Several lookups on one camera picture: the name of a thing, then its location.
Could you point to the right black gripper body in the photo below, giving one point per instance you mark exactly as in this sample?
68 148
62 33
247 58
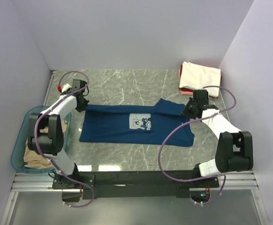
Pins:
189 111

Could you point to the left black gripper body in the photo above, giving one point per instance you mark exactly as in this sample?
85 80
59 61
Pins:
82 104

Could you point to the blue t shirt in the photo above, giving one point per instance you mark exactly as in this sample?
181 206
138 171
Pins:
135 124

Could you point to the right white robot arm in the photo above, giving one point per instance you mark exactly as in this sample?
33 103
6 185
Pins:
234 151

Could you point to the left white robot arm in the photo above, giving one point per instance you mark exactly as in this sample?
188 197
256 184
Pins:
45 134

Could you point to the folded pink t shirt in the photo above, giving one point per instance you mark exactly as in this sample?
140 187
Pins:
180 73

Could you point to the folded red t shirt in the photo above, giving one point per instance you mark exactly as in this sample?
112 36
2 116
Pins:
186 91

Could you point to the folded white t shirt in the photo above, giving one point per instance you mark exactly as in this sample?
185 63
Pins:
195 76

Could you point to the beige t shirt in bin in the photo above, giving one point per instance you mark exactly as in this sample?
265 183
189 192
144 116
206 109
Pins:
32 159

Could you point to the teal plastic bin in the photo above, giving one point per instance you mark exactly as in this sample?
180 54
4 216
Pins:
19 150

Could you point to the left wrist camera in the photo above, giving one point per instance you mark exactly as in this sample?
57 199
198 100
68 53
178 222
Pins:
64 88

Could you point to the aluminium frame rail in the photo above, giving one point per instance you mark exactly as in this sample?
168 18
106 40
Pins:
24 183

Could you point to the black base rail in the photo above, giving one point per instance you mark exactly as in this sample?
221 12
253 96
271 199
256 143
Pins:
137 183

